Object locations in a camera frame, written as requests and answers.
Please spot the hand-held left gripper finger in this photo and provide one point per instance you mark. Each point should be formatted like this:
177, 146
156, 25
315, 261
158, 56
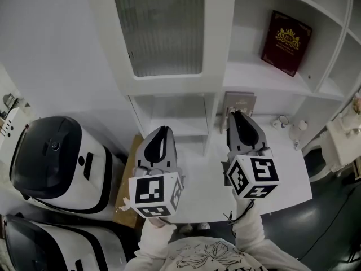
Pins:
140, 157
172, 154

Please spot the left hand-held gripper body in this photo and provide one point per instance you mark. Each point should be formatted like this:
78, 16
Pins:
148, 190

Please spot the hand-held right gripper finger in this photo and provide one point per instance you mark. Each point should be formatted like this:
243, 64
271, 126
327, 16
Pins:
232, 140
262, 140

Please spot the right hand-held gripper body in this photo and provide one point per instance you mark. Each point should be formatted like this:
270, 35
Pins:
265, 171

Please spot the white desk with shelves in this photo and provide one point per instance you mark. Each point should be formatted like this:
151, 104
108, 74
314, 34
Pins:
253, 78

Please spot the ribbed glass cabinet door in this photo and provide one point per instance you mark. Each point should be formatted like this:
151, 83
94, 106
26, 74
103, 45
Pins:
160, 32

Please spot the person's left forearm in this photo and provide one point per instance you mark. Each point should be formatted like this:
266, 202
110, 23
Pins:
155, 238

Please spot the person's right forearm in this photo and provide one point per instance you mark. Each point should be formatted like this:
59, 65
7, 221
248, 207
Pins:
248, 224

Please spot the long brown cardboard box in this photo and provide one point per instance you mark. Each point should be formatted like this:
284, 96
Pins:
125, 185

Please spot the white mug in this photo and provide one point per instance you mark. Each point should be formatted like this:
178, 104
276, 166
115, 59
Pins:
280, 122

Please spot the tiny patterned ornament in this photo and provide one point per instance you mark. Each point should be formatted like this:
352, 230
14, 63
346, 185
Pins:
296, 145

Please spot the grey photo book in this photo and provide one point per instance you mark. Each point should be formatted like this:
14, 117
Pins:
239, 102

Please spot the small white jar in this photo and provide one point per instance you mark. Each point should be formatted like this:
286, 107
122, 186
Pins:
299, 128

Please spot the person's left white shoe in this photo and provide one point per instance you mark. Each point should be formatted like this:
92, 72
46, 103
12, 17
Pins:
186, 229

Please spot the person's white shoe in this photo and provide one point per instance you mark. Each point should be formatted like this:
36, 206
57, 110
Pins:
203, 226
186, 229

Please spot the person's right white shoe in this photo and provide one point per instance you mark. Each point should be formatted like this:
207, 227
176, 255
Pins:
203, 226

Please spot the white and black robot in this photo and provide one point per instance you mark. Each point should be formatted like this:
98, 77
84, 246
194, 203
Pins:
56, 250
56, 159

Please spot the person's white printed sweatshirt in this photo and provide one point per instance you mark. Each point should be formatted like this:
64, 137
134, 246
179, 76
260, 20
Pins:
203, 255

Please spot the dark red book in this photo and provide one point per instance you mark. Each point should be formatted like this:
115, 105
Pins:
286, 44

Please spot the pink flower bouquet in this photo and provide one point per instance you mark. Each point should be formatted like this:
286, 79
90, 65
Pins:
356, 102

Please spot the white stand with black dots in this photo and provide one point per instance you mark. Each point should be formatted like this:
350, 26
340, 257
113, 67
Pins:
11, 126

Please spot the black metal rack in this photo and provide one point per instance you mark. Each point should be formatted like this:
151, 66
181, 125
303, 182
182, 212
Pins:
9, 102

